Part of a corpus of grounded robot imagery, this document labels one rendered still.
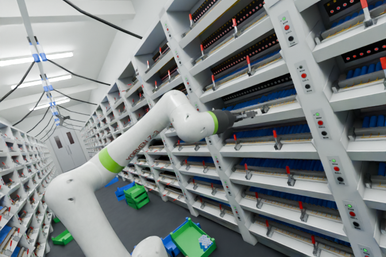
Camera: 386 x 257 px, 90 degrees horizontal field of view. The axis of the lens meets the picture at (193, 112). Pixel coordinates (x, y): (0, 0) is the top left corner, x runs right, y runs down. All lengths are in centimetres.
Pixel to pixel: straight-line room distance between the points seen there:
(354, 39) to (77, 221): 100
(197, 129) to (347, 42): 54
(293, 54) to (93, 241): 92
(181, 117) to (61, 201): 43
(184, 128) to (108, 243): 43
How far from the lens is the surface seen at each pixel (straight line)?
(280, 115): 94
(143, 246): 96
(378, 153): 88
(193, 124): 63
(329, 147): 91
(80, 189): 74
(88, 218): 75
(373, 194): 99
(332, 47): 81
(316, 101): 85
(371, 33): 79
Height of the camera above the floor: 104
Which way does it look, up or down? 2 degrees down
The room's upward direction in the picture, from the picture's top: 21 degrees counter-clockwise
